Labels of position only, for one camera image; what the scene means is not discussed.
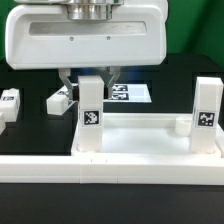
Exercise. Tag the white marker base plate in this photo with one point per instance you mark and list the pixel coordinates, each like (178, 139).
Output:
(134, 93)

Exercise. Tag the white desk top tray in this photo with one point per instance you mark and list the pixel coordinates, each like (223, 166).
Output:
(141, 135)

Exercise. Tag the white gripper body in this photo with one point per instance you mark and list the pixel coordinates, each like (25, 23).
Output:
(53, 34)

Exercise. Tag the white L-shaped fence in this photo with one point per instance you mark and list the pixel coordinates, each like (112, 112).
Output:
(116, 170)

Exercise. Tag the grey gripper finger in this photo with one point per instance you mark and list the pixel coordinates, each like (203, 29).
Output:
(73, 91)

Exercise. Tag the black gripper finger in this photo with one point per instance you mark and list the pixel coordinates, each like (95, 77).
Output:
(111, 75)

